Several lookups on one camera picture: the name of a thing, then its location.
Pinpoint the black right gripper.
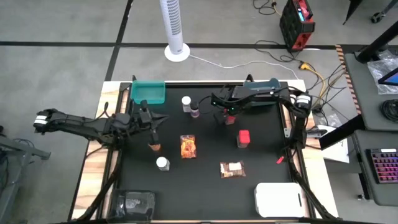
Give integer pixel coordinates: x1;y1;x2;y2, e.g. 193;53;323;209
213;86;247;125

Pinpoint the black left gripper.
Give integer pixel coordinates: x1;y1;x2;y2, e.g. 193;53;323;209
129;107;169;146

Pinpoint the black-cap purple-label spice jar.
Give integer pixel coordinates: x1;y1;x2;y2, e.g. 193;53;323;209
190;101;200;119

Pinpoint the white-cap spice jar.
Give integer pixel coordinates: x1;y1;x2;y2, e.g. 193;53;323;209
181;95;192;113
155;156;170;172

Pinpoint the orange spice packet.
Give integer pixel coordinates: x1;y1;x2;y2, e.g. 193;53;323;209
180;134;197;159

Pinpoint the brown spice packet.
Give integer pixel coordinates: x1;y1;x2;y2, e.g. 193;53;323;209
219;161;246;179

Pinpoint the clear plastic bin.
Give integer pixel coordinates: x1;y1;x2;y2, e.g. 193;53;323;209
107;189;156;220

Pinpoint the teal plastic bin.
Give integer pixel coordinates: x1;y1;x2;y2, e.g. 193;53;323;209
129;80;166;105

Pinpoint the blue-grey plastic bin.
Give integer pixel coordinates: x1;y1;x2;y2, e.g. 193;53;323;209
243;77;282;107

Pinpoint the white plastic bin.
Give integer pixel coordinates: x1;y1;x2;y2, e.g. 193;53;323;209
254;182;306;218

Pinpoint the white tower fan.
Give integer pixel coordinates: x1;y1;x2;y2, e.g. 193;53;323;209
159;0;191;62

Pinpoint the red black power station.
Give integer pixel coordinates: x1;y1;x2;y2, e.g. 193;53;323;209
279;0;316;52

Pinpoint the white paper sheet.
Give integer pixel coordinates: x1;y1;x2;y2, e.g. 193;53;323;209
320;124;351;164

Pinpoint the striped desk edge tape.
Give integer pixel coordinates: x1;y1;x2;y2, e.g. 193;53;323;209
335;44;362;115

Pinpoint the grey desk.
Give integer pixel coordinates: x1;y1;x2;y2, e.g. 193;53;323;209
353;129;398;207
343;46;398;131

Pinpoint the clear plastic bag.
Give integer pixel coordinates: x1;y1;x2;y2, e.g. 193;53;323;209
366;49;398;96

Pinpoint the black backlit keyboard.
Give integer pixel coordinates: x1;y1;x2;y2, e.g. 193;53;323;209
366;148;398;184

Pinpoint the tablet screen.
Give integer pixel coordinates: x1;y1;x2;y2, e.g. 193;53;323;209
377;67;398;86

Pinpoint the black chair base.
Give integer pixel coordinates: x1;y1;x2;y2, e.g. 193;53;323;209
341;0;398;26

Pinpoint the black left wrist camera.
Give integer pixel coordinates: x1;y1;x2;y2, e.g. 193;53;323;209
139;99;152;114

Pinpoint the white fan cable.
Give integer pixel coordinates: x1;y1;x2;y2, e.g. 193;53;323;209
188;54;299;80

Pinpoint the black floor cable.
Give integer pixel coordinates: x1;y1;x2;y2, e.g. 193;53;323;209
253;39;304;63
252;0;280;16

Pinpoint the black cable bundle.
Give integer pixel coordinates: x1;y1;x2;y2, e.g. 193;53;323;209
306;62;348;114

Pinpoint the yellow extension cable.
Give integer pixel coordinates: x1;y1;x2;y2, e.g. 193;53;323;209
298;62;326;105

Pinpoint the grey metal table frame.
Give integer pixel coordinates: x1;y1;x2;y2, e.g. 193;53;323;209
0;124;52;224

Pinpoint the coiled black cable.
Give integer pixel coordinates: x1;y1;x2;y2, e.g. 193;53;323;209
381;98;398;124

